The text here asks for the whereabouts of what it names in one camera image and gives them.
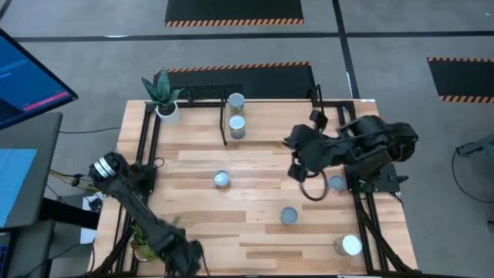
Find black aluminium table frame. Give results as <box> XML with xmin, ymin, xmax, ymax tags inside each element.
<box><xmin>86</xmin><ymin>98</ymin><xmax>418</xmax><ymax>278</ymax></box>

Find black cable loop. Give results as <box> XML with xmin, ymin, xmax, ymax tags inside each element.
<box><xmin>299</xmin><ymin>169</ymin><xmax>330</xmax><ymax>202</ymax></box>

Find black looped floor cable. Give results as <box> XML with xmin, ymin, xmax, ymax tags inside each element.
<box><xmin>450</xmin><ymin>148</ymin><xmax>494</xmax><ymax>205</ymax></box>

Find trailing succulent dark pot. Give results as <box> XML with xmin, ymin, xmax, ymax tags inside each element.
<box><xmin>129</xmin><ymin>215</ymin><xmax>182</xmax><ymax>263</ymax></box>

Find wooden shelf black legs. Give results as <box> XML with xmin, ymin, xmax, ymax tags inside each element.
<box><xmin>218</xmin><ymin>97</ymin><xmax>321</xmax><ymax>147</ymax></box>

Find tall can olive label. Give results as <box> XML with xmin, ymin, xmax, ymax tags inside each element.
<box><xmin>333</xmin><ymin>234</ymin><xmax>364</xmax><ymax>257</ymax></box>

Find snake plant white pot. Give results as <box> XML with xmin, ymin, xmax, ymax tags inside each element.
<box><xmin>140</xmin><ymin>67</ymin><xmax>185</xmax><ymax>125</ymax></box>

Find green polka dot can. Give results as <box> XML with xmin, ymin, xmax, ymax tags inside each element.
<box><xmin>279</xmin><ymin>206</ymin><xmax>299</xmax><ymax>226</ymax></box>

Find peas can blue yellow label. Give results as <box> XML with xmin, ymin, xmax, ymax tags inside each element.
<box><xmin>228</xmin><ymin>114</ymin><xmax>247</xmax><ymax>141</ymax></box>

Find white power strip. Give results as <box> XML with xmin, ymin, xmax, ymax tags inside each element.
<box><xmin>82</xmin><ymin>192</ymin><xmax>106</xmax><ymax>212</ymax></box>

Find can golden label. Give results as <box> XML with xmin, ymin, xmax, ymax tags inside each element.
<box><xmin>213</xmin><ymin>170</ymin><xmax>232</xmax><ymax>191</ymax></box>

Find thin black floor cable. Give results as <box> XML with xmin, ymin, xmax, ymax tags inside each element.
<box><xmin>57</xmin><ymin>126</ymin><xmax>123</xmax><ymax>135</ymax></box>

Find tall can yellow label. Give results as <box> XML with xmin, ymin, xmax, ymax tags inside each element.
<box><xmin>227</xmin><ymin>92</ymin><xmax>246</xmax><ymax>117</ymax></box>

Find white box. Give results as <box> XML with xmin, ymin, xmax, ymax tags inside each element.
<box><xmin>79</xmin><ymin>227</ymin><xmax>97</xmax><ymax>246</ymax></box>

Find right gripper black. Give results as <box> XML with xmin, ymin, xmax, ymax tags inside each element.
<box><xmin>284</xmin><ymin>124</ymin><xmax>333</xmax><ymax>182</ymax></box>

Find yellow black cable bundle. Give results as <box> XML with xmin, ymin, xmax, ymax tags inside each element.
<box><xmin>48</xmin><ymin>168</ymin><xmax>97</xmax><ymax>194</ymax></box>

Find black desk beam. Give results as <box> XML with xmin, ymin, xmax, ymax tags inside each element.
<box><xmin>38</xmin><ymin>197</ymin><xmax>101</xmax><ymax>231</ymax></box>

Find black hazard-striped floor mat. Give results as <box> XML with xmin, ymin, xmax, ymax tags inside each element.
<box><xmin>426</xmin><ymin>56</ymin><xmax>494</xmax><ymax>104</ymax></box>
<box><xmin>164</xmin><ymin>0</ymin><xmax>305</xmax><ymax>28</ymax></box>
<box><xmin>153</xmin><ymin>61</ymin><xmax>318</xmax><ymax>100</ymax></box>

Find light blue flat screen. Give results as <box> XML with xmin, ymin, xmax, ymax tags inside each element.
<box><xmin>0</xmin><ymin>148</ymin><xmax>39</xmax><ymax>228</ymax></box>

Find grey stand base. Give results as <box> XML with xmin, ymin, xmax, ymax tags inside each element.
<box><xmin>455</xmin><ymin>133</ymin><xmax>494</xmax><ymax>165</ymax></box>

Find computer monitor blue screen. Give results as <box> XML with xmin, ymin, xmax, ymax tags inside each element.
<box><xmin>0</xmin><ymin>29</ymin><xmax>79</xmax><ymax>131</ymax></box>

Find short can grey lid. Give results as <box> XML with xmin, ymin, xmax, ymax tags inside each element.
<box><xmin>327</xmin><ymin>175</ymin><xmax>347</xmax><ymax>192</ymax></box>

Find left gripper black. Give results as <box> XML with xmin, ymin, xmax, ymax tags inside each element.
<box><xmin>164</xmin><ymin>226</ymin><xmax>205</xmax><ymax>277</ymax></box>

